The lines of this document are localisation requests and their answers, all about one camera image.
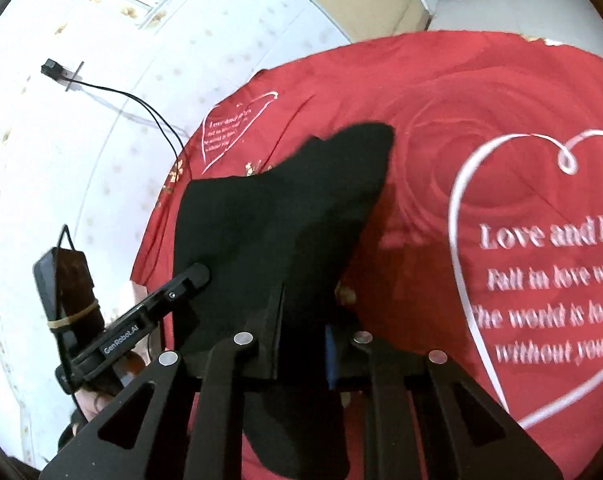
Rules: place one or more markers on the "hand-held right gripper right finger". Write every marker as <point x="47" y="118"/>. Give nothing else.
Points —
<point x="331" y="360"/>

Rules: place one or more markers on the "red printed bedsheet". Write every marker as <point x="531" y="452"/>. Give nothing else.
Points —
<point x="431" y="110"/>

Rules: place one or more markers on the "black pants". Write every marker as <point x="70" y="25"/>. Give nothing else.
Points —
<point x="281" y="220"/>

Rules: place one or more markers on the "person's left hand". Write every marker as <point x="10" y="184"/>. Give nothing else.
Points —
<point x="94" y="402"/>

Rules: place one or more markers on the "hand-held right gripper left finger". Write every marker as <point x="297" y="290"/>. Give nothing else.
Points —
<point x="264" y="355"/>

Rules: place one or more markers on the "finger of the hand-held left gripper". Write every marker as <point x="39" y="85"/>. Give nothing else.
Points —
<point x="186" y="282"/>

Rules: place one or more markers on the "black wall plug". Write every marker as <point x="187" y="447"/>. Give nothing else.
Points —
<point x="53" y="69"/>

